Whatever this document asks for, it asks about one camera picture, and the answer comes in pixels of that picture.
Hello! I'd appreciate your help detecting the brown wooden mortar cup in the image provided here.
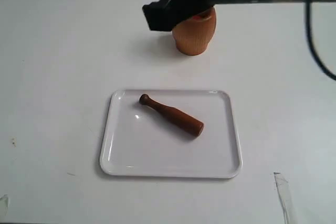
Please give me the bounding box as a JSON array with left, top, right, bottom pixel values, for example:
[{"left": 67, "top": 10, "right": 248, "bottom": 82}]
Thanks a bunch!
[{"left": 172, "top": 7, "right": 216, "bottom": 56}]

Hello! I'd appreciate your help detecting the white rectangular tray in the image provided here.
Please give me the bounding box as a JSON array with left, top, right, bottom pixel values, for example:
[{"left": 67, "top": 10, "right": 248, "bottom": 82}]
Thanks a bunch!
[{"left": 100, "top": 89, "right": 243, "bottom": 179}]

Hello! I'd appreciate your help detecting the clear tape strip right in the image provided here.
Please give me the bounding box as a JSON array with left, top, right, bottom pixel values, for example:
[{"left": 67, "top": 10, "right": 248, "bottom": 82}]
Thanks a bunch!
[{"left": 274, "top": 172, "right": 297, "bottom": 224}]

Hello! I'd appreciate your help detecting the black cable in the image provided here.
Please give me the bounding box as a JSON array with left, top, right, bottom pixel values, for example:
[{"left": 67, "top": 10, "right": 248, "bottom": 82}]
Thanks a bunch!
[{"left": 303, "top": 1, "right": 336, "bottom": 81}]

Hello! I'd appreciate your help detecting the dark wooden pestle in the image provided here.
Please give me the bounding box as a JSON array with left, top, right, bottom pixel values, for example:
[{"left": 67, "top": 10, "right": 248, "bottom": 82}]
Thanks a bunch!
[{"left": 139, "top": 94, "right": 204, "bottom": 137}]

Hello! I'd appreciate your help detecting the clear tape piece left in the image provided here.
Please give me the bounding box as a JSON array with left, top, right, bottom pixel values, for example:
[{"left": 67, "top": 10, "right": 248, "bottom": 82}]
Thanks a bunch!
[{"left": 0, "top": 195, "right": 9, "bottom": 211}]

